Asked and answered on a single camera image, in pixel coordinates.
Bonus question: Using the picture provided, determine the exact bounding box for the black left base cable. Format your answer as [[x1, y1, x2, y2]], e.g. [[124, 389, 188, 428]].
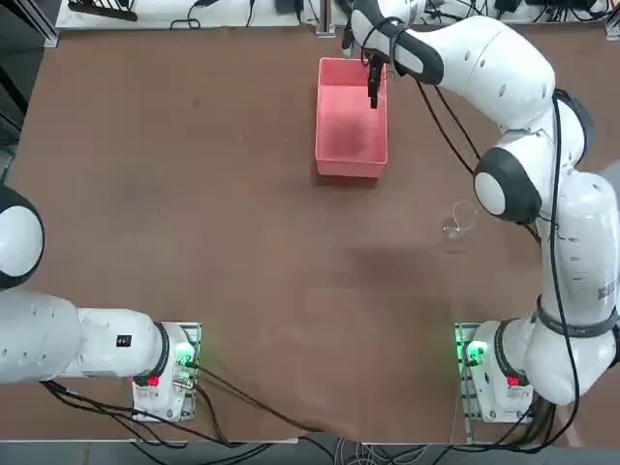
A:
[[191, 362, 326, 435]]

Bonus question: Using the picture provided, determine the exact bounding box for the pink plastic waste container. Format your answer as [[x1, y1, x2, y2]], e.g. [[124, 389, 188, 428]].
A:
[[314, 56, 389, 178]]

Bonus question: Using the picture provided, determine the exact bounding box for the large glass beaker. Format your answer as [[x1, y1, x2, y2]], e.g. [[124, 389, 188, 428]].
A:
[[441, 199, 481, 243]]

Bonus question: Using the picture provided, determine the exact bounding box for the aluminium table edge bracket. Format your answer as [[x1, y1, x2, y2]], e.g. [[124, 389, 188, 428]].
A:
[[314, 0, 338, 38]]

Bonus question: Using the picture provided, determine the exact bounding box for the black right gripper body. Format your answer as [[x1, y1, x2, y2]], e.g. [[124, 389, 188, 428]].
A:
[[363, 47, 389, 81]]

